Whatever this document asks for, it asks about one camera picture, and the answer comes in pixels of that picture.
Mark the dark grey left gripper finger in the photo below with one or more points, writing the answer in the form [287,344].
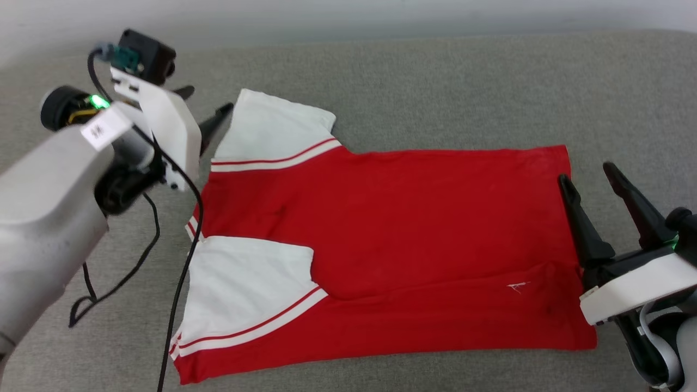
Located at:
[186,92]
[215,125]

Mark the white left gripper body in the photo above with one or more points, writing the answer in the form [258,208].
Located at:
[171,130]

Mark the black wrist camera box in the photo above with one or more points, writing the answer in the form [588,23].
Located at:
[687,234]
[150,54]

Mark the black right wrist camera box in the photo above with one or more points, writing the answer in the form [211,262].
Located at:
[687,234]

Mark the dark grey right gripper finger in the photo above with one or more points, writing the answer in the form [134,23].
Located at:
[588,234]
[648,223]

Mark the red white basketball jersey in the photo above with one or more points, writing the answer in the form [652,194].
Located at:
[408,218]

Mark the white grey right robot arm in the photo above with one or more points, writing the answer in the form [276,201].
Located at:
[680,337]

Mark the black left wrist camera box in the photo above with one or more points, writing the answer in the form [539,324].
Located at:
[150,54]

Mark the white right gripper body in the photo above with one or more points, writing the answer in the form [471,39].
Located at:
[637,288]

